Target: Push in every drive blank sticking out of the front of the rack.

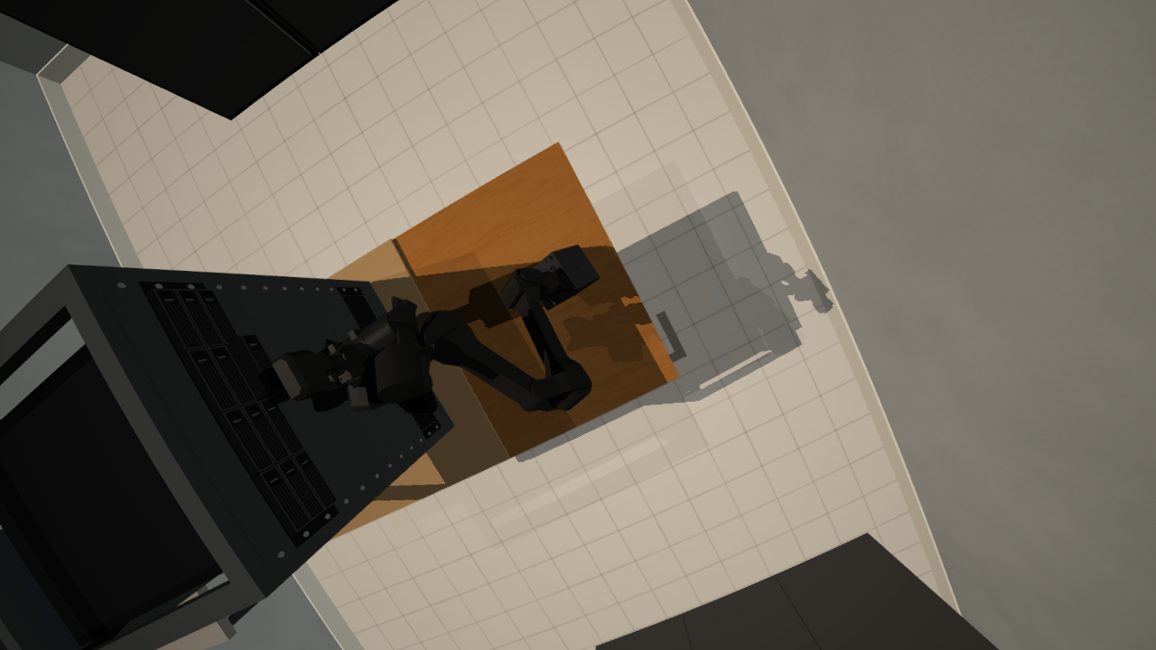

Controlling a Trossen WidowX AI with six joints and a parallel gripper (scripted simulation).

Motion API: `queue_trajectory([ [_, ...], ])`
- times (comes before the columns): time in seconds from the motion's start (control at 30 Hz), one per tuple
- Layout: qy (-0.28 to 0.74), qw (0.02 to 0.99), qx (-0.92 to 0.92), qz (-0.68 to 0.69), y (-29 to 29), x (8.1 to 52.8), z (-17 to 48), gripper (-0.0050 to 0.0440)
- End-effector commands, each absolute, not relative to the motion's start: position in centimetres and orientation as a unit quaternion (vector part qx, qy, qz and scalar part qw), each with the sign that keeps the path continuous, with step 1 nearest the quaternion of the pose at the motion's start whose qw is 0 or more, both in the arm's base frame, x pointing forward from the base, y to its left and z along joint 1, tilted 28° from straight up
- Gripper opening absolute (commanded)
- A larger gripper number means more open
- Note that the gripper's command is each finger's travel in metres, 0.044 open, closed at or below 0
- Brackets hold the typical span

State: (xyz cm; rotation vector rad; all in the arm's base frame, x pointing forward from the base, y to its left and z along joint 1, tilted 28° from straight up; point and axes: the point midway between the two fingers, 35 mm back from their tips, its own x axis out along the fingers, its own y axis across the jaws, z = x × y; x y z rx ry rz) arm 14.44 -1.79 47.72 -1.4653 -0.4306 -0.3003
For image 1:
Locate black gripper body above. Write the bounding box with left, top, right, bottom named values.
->
left=272, top=328, right=376, bottom=402

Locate black open rack frame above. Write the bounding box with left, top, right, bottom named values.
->
left=0, top=265, right=454, bottom=650

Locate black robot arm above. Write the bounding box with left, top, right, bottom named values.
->
left=339, top=266, right=592, bottom=412

